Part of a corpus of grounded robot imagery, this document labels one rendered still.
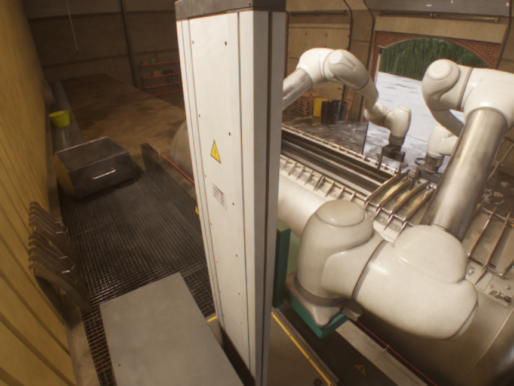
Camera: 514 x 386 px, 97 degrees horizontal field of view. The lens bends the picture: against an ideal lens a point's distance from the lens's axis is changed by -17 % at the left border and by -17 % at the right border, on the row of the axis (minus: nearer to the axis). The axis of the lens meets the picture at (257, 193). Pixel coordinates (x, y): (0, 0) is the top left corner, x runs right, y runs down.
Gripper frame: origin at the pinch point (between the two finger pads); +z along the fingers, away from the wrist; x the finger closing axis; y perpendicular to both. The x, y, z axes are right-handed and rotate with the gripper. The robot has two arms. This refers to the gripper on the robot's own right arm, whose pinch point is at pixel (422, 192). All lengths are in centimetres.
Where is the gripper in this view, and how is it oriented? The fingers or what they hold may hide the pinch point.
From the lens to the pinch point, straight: 161.5
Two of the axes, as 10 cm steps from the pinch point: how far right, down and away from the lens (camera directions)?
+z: 0.0, 8.4, 5.4
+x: 6.2, 4.2, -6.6
